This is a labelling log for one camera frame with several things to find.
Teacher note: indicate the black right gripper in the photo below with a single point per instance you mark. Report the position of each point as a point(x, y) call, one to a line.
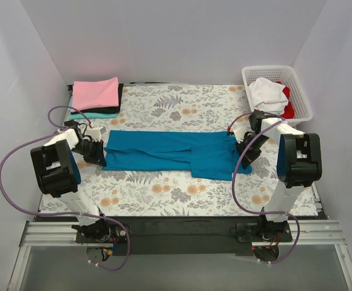
point(247, 150)

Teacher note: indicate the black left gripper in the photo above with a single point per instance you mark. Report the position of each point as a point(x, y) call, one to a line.
point(94, 151)

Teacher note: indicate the blue t shirt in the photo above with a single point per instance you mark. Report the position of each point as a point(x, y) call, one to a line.
point(207, 155)

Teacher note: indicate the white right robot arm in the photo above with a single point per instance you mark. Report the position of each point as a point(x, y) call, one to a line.
point(299, 164)

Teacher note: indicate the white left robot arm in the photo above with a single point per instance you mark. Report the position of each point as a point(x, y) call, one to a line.
point(57, 172)

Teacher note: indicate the floral patterned table cloth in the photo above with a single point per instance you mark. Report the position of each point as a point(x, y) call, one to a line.
point(191, 108)

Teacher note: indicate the folded teal t shirt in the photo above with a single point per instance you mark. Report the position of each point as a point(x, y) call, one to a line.
point(90, 115)

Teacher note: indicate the red t shirt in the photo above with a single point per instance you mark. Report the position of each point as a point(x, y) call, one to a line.
point(288, 106)

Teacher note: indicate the white t shirt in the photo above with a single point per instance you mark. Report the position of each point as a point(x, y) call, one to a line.
point(268, 96)

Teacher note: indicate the folded pink t shirt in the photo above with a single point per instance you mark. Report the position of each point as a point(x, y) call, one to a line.
point(95, 94)

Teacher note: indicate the white plastic basket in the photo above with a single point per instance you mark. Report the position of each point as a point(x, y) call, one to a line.
point(287, 76)

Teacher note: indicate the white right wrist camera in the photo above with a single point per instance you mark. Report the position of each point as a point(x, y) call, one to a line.
point(238, 133)

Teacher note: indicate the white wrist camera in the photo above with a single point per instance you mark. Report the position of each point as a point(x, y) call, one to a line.
point(238, 133)
point(96, 133)

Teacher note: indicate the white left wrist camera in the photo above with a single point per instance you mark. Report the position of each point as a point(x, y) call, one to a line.
point(96, 133)

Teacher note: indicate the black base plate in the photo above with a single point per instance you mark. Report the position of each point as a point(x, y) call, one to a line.
point(174, 235)

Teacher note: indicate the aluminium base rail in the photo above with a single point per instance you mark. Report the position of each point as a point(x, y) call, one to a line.
point(319, 264)

